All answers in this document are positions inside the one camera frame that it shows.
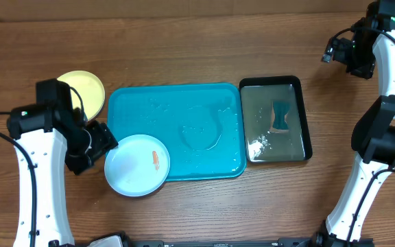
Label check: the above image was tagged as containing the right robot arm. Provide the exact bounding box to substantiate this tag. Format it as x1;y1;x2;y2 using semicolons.
303;0;395;246

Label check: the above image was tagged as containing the light blue plate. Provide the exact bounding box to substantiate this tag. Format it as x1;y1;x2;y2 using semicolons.
104;134;170;197

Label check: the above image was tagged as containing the teal plastic tray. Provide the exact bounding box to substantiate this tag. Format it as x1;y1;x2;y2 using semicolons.
107;83;247;182

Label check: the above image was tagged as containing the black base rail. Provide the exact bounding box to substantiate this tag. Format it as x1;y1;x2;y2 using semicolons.
48;231;376;247

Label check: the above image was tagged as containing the black water tray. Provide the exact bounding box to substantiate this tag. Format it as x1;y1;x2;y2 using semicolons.
239;75;313;163

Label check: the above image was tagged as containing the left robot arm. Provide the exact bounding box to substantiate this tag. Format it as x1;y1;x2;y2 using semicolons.
7;78;118;246

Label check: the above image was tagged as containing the yellow-green plate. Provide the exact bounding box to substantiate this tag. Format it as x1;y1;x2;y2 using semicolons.
58;71;106;121

